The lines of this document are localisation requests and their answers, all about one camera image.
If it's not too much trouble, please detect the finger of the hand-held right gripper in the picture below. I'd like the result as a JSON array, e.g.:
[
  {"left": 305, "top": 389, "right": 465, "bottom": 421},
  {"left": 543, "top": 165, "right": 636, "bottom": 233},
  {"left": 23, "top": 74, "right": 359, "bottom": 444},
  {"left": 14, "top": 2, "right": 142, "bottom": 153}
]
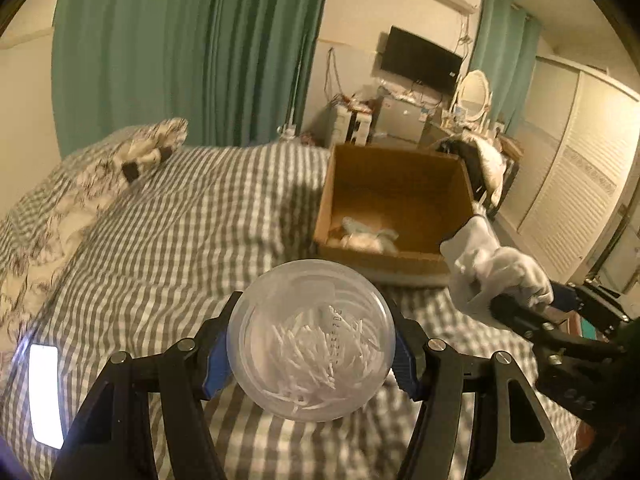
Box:
[
  {"left": 491, "top": 294, "right": 627, "bottom": 357},
  {"left": 551, "top": 282, "right": 633, "bottom": 322}
]

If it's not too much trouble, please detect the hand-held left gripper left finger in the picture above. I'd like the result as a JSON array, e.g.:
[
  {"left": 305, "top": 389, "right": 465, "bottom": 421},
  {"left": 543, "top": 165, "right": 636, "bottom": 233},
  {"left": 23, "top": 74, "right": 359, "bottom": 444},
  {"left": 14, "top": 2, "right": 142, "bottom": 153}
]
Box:
[{"left": 50, "top": 290, "right": 244, "bottom": 480}]

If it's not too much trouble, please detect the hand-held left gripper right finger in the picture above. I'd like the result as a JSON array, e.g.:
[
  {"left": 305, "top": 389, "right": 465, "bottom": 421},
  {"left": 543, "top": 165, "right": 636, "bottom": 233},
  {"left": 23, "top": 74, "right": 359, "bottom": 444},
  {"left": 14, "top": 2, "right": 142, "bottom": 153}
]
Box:
[{"left": 387, "top": 301, "right": 574, "bottom": 480}]

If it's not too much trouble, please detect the clear round plastic swab container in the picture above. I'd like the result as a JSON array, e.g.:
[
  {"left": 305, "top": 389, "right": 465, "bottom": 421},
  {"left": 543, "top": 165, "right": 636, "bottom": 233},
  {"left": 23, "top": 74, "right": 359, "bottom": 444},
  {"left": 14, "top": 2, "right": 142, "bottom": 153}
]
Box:
[{"left": 226, "top": 259, "right": 399, "bottom": 417}]

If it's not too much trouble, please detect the brown cardboard box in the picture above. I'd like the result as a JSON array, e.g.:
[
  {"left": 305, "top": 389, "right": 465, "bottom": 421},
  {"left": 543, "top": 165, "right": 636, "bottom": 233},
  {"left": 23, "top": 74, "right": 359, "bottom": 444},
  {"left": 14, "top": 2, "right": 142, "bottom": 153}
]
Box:
[{"left": 312, "top": 143, "right": 484, "bottom": 278}]

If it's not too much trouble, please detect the white plastic bag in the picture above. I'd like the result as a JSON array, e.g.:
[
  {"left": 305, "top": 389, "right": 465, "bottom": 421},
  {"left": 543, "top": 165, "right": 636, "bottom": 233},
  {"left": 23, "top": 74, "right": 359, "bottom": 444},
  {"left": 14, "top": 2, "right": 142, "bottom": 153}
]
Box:
[{"left": 327, "top": 215, "right": 401, "bottom": 254}]

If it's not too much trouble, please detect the white louvred wardrobe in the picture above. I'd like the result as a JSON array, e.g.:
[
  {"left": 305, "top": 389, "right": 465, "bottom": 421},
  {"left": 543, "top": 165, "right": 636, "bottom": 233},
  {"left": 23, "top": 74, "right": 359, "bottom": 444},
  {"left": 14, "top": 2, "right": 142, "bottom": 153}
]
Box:
[{"left": 500, "top": 54, "right": 640, "bottom": 287}]

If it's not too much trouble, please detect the grey checked bed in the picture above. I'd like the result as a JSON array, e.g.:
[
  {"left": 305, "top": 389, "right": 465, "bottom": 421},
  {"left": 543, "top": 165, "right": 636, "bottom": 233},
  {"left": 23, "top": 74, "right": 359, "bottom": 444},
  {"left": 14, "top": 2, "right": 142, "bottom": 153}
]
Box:
[{"left": 0, "top": 139, "right": 581, "bottom": 480}]

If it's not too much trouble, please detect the lit smartphone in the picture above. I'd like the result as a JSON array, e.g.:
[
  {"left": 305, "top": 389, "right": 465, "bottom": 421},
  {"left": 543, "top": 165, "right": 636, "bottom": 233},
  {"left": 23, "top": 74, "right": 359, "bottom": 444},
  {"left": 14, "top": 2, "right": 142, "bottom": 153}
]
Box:
[{"left": 27, "top": 342, "right": 66, "bottom": 449}]

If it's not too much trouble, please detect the chair with draped clothes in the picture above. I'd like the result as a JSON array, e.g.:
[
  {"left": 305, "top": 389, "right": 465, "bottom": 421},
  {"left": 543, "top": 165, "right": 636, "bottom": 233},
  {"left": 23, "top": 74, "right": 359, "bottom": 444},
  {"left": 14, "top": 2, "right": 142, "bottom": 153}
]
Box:
[{"left": 431, "top": 132, "right": 507, "bottom": 211}]

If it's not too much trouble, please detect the floral patterned pillow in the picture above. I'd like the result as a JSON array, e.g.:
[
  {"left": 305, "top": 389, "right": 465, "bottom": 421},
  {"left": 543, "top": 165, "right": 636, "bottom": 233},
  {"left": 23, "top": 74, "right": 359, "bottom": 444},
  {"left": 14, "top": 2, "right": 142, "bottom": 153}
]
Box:
[{"left": 0, "top": 117, "right": 190, "bottom": 361}]

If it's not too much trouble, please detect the oval white vanity mirror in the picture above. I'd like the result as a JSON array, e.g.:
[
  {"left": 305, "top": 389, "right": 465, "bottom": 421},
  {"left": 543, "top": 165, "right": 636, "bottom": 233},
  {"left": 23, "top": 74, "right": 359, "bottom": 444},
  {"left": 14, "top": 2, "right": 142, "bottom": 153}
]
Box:
[{"left": 449, "top": 70, "right": 494, "bottom": 125}]

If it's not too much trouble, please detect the white cabinet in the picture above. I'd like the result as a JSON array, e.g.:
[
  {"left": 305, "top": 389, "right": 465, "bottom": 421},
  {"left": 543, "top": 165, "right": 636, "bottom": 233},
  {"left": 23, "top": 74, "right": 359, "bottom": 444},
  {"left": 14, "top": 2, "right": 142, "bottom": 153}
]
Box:
[{"left": 327, "top": 102, "right": 375, "bottom": 149}]

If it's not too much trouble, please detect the small silver fridge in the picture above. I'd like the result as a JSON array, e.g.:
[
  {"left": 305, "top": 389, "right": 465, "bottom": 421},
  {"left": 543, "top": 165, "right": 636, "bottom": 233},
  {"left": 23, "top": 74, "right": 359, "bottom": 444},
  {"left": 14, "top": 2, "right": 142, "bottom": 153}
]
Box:
[{"left": 372, "top": 94, "right": 432, "bottom": 144}]

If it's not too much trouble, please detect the narrow green curtain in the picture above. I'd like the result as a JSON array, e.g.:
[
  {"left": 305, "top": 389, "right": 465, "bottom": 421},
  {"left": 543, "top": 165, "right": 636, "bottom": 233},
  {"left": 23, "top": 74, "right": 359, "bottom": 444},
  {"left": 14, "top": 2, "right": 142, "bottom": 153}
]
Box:
[{"left": 469, "top": 0, "right": 543, "bottom": 136}]

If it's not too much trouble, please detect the wide green curtain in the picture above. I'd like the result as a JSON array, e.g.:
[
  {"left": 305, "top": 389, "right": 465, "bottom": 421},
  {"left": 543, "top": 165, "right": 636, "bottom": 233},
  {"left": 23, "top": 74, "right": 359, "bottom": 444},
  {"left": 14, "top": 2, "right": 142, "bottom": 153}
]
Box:
[{"left": 51, "top": 0, "right": 335, "bottom": 157}]

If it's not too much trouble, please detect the black wall television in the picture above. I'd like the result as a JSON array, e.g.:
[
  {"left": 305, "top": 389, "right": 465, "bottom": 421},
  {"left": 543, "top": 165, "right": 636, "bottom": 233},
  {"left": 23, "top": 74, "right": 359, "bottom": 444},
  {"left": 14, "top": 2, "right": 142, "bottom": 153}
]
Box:
[{"left": 380, "top": 25, "right": 465, "bottom": 96}]

